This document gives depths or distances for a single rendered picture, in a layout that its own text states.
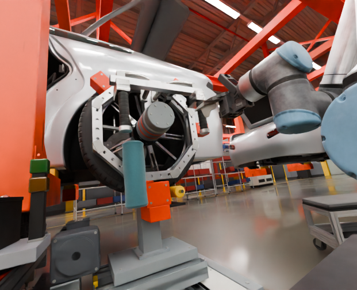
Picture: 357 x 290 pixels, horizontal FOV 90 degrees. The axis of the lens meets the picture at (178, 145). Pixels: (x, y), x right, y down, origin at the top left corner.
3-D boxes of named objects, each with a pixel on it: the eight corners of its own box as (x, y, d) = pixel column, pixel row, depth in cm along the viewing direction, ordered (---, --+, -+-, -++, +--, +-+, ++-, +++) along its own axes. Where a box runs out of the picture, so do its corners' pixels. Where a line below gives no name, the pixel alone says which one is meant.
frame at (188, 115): (198, 176, 102) (185, 91, 114) (204, 175, 96) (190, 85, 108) (92, 187, 77) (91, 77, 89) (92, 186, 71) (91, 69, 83)
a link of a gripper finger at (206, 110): (194, 119, 67) (218, 112, 63) (191, 105, 68) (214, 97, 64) (197, 122, 70) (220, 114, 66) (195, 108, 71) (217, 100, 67)
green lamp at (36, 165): (50, 174, 52) (50, 160, 53) (47, 172, 48) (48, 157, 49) (33, 175, 50) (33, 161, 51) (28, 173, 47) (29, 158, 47)
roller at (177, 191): (165, 196, 113) (164, 187, 114) (188, 196, 87) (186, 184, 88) (157, 198, 110) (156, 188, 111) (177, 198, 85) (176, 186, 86)
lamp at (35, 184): (49, 191, 51) (50, 177, 52) (46, 191, 47) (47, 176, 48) (31, 193, 49) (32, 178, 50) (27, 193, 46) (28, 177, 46)
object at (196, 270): (177, 258, 116) (175, 241, 118) (209, 280, 85) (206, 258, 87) (92, 286, 94) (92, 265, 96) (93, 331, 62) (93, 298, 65)
